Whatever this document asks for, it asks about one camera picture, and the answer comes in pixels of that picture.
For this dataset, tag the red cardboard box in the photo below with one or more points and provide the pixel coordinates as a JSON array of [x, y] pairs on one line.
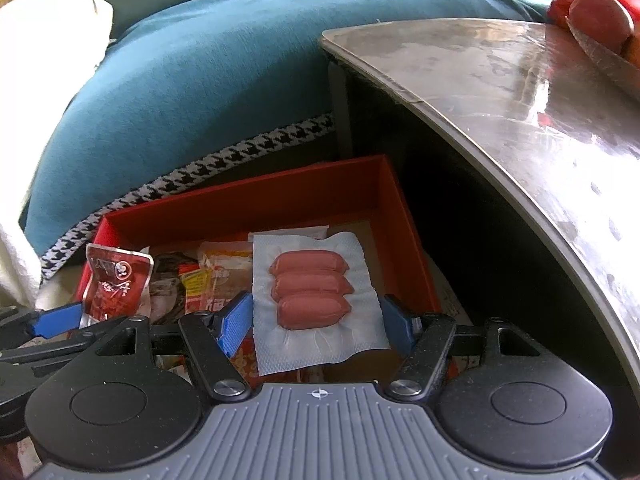
[[300, 185]]

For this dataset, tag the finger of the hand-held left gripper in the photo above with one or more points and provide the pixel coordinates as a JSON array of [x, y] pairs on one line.
[[50, 347], [55, 321]]

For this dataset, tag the orange-red apple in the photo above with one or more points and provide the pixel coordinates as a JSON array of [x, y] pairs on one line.
[[634, 50]]

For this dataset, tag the clear packet dark dried snack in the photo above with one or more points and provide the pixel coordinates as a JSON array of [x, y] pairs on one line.
[[167, 290]]

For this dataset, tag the clear sausage packet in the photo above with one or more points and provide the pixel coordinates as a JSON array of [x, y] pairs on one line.
[[310, 285]]

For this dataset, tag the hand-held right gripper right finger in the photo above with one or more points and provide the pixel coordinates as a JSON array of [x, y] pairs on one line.
[[399, 325]]

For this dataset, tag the brown snack packet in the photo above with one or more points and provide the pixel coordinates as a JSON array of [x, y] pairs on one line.
[[117, 280]]

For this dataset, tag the white blanket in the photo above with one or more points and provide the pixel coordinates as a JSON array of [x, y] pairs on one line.
[[40, 60]]

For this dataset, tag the blue houndstooth-trimmed sofa cover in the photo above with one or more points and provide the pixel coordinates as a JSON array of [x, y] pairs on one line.
[[200, 85]]

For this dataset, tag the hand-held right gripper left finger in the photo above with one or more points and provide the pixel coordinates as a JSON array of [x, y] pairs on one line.
[[236, 322]]

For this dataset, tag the red apple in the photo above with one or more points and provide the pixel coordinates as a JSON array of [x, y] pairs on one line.
[[600, 20]]

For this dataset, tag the dark coffee table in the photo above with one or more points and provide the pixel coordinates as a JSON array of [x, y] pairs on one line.
[[500, 110]]

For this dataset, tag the glass fruit bowl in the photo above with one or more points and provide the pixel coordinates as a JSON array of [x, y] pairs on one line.
[[605, 65]]

